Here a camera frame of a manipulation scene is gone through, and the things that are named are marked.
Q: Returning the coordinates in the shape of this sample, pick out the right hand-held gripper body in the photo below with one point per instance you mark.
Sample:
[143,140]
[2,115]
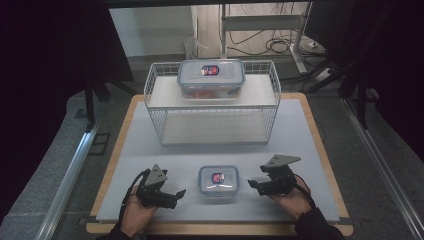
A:
[280,183]

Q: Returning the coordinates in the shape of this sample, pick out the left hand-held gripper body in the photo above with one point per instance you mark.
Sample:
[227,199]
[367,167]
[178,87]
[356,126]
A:
[155,191]

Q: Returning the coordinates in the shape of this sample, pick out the small clear food container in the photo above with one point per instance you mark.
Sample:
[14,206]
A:
[218,180]

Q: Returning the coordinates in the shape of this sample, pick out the large clear food container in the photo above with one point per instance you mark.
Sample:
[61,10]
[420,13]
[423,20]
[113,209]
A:
[211,78]

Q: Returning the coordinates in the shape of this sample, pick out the person's right hand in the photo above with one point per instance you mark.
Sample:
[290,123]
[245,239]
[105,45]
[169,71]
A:
[295,201]

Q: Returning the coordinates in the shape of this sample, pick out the person's left hand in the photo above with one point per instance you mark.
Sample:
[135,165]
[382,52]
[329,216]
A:
[136,216]

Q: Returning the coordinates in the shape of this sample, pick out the grey table mat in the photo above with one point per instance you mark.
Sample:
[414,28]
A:
[216,153]

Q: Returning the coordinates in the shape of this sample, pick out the black tripod stand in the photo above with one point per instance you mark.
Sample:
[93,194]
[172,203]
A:
[361,100]
[90,100]

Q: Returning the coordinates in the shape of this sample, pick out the white power strip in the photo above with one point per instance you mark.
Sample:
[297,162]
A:
[324,75]

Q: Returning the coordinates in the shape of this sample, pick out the white metal stand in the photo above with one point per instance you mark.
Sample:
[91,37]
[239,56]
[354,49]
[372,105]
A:
[260,22]

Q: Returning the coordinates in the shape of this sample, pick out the dark curtain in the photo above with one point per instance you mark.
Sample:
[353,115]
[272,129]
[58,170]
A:
[400,66]
[43,66]

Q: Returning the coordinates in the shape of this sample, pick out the aluminium rail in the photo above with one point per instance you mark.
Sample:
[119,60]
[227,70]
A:
[383,166]
[68,186]

